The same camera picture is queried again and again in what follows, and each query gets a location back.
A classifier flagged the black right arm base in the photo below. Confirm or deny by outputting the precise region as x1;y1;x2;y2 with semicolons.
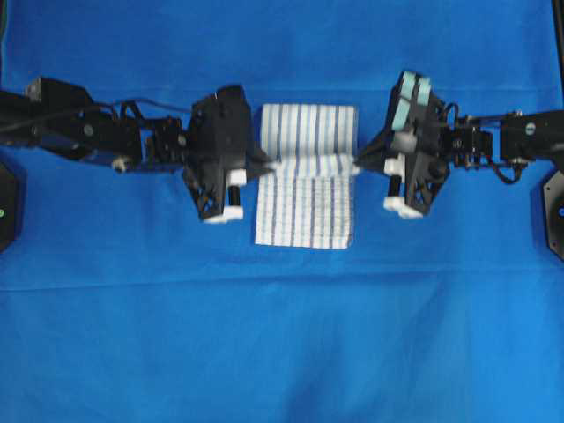
542;171;563;260

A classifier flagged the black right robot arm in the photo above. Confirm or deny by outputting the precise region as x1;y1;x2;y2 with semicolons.
355;70;563;219

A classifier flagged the black left camera cable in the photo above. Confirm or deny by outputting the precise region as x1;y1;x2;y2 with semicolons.
100;99;195;116

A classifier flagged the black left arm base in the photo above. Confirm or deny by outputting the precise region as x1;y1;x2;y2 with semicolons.
0;164;19;252

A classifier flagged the white blue-striped towel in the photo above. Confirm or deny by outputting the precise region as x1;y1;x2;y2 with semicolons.
255;103;359;249

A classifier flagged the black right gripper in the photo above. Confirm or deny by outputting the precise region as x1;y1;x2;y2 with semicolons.
354;70;450;219

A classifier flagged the blue table cloth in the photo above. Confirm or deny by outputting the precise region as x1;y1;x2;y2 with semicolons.
1;1;563;422

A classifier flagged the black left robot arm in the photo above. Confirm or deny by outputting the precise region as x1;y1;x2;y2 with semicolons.
1;77;274;224

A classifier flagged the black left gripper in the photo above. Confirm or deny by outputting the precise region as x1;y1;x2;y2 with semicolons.
182;85;275;224

